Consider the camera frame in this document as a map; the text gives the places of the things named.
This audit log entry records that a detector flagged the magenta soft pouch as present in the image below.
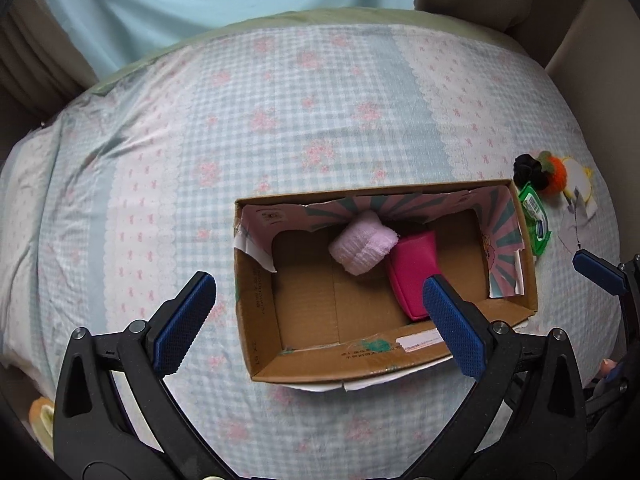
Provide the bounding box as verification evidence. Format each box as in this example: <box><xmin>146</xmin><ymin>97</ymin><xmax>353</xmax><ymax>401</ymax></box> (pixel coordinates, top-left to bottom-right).
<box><xmin>385</xmin><ymin>231</ymin><xmax>440</xmax><ymax>321</ymax></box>

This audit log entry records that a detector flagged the green wet wipes pack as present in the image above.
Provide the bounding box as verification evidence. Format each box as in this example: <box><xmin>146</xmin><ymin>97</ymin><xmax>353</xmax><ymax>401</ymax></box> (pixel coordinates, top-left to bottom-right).
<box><xmin>518</xmin><ymin>183</ymin><xmax>551</xmax><ymax>257</ymax></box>

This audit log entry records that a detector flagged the right hand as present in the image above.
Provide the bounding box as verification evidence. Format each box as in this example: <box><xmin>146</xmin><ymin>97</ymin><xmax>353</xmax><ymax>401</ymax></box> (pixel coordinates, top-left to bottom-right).
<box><xmin>599</xmin><ymin>359</ymin><xmax>617</xmax><ymax>377</ymax></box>

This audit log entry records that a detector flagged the yellow rimmed white mesh pad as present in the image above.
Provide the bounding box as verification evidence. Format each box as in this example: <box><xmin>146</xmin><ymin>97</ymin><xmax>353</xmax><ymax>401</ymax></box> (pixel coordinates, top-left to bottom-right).
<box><xmin>561</xmin><ymin>157</ymin><xmax>598</xmax><ymax>218</ymax></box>

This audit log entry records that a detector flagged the green bed sheet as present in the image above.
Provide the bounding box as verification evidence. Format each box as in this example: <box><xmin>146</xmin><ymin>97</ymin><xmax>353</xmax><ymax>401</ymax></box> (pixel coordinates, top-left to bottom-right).
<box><xmin>88</xmin><ymin>8</ymin><xmax>525</xmax><ymax>96</ymax></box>

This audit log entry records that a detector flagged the cardboard box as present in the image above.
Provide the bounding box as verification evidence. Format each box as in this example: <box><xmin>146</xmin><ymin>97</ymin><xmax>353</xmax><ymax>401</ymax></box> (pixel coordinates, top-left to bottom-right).
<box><xmin>234</xmin><ymin>180</ymin><xmax>538</xmax><ymax>389</ymax></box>

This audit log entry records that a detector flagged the pink rolled towel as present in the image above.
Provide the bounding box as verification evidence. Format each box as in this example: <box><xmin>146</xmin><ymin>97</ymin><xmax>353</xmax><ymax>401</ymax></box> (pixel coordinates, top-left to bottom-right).
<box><xmin>329</xmin><ymin>210</ymin><xmax>399</xmax><ymax>276</ymax></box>

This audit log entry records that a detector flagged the black fuzzy scrunchie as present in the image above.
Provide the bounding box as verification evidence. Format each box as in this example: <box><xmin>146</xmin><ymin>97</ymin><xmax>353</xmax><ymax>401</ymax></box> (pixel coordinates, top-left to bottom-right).
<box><xmin>513</xmin><ymin>153</ymin><xmax>547</xmax><ymax>191</ymax></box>

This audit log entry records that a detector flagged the orange green furry pompom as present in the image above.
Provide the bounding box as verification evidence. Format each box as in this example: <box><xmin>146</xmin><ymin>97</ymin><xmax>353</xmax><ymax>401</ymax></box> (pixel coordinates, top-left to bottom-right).
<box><xmin>537</xmin><ymin>151</ymin><xmax>567</xmax><ymax>195</ymax></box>

